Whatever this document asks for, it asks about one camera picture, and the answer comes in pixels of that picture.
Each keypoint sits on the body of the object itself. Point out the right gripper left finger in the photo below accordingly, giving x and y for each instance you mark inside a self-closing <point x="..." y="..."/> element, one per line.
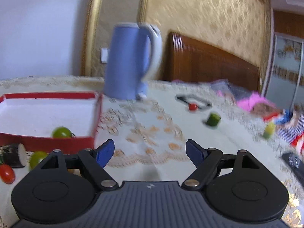
<point x="91" y="163"/>

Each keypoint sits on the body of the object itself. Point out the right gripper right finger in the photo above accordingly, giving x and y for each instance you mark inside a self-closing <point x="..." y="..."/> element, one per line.
<point x="208" y="162"/>

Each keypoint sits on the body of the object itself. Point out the green tomato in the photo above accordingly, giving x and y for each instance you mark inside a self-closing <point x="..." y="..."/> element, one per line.
<point x="36" y="158"/>
<point x="61" y="132"/>

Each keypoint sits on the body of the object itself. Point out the green cucumber piece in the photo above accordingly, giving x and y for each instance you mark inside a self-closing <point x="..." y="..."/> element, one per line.
<point x="213" y="120"/>

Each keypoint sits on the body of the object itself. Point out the small red cherry tomato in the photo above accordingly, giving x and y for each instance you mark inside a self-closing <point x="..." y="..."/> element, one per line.
<point x="192" y="106"/>

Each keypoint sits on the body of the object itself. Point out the floral lace tablecloth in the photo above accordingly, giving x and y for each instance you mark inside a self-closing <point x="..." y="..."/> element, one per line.
<point x="150" y="164"/>

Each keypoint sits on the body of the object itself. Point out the yellow green toy piece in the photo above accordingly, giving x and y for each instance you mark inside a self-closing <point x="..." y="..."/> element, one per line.
<point x="269" y="130"/>

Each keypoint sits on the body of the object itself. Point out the red shallow box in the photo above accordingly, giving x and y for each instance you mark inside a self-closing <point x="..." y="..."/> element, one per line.
<point x="30" y="118"/>

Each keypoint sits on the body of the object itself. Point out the black remote control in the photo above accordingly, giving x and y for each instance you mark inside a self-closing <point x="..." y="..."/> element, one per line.
<point x="295" y="164"/>

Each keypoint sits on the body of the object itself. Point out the pink bedding clothes pile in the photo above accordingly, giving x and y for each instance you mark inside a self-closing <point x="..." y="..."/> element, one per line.
<point x="288" y="124"/>

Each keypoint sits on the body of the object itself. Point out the wooden headboard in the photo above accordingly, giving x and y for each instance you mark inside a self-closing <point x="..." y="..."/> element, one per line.
<point x="190" y="60"/>

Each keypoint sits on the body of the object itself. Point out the wardrobe sliding door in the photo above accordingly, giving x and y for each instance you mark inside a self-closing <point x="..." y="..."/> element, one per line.
<point x="283" y="83"/>

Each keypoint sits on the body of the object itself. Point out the blue electric kettle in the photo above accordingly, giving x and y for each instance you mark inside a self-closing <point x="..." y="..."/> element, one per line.
<point x="134" y="58"/>

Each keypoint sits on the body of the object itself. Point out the black rectangular frame right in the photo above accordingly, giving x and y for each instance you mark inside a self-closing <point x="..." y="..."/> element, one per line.
<point x="191" y="98"/>

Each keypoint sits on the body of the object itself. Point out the white wall switch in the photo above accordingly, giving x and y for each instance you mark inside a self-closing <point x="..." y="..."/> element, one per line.
<point x="104" y="55"/>

